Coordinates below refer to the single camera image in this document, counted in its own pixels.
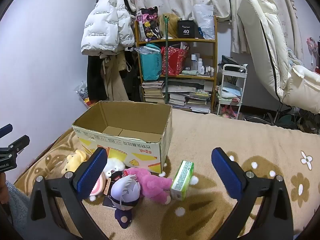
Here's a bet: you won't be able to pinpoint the snack bag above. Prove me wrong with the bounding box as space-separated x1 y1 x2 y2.
74 81 90 108

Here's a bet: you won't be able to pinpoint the white plastic bag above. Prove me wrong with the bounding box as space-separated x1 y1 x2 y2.
192 4 216 40

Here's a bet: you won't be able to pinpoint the black patterned bag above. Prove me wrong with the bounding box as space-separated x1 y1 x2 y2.
136 6 160 42

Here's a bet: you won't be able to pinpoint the teal gift bag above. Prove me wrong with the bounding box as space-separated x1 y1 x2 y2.
139 44 162 81

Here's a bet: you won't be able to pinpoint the black hanging garment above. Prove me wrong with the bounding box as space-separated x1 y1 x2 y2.
120 50 141 103

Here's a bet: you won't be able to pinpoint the green tissue pack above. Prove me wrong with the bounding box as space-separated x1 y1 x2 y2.
170 160 195 202

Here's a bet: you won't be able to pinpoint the purple-haired plush doll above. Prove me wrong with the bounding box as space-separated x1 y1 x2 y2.
110 174 141 229

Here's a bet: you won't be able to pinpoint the dark hanging coat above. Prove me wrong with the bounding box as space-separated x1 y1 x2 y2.
86 54 108 102

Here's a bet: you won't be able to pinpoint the green pole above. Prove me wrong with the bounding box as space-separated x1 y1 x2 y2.
162 15 169 105

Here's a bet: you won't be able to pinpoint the pink plush strawberry toy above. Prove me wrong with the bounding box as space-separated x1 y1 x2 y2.
122 167 173 205

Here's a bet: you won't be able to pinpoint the narrow stack of books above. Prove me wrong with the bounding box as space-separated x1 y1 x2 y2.
142 80 166 104

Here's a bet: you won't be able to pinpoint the row of white bottles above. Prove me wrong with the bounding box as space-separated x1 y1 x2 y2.
185 52 215 77

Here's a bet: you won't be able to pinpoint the yellow plush toy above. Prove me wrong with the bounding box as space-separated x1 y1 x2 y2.
61 149 87 174

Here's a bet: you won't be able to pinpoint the hanging coats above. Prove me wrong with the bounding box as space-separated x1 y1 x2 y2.
100 52 130 102

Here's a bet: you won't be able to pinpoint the blonde wig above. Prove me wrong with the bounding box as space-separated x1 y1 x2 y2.
157 14 182 39

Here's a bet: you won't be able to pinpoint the person's left forearm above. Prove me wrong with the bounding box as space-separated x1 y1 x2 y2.
0 180 32 233

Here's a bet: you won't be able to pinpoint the white fluffy plush toy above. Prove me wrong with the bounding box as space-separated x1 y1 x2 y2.
101 156 126 180

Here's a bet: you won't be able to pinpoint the printed cardboard box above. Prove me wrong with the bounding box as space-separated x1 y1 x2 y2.
72 100 173 174

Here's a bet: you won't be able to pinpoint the white trolley cart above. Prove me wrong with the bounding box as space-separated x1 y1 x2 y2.
215 55 248 119

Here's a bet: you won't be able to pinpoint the wide stack of books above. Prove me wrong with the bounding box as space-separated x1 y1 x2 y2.
168 80 212 113

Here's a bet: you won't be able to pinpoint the dark tissue packet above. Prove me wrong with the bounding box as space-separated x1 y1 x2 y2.
102 170 125 209

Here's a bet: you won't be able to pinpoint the red gift bag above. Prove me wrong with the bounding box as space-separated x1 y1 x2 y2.
161 45 188 77

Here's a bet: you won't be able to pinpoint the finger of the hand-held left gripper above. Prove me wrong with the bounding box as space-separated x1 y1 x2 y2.
6 134 30 155
0 123 13 138

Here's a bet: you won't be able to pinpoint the white puffer jacket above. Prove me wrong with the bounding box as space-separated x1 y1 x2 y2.
80 0 135 55

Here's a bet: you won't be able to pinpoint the black square box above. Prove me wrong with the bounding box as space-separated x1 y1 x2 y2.
177 19 196 38

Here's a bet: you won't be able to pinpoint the pink desk fan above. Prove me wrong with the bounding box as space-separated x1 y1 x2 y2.
307 37 320 70

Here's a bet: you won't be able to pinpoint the wooden shelf unit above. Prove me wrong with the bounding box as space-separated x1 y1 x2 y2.
134 15 218 114

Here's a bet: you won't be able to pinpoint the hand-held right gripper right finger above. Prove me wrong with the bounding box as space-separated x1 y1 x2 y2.
211 147 296 240

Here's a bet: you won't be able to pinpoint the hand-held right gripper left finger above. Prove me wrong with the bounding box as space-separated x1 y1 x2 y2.
26 147 108 240

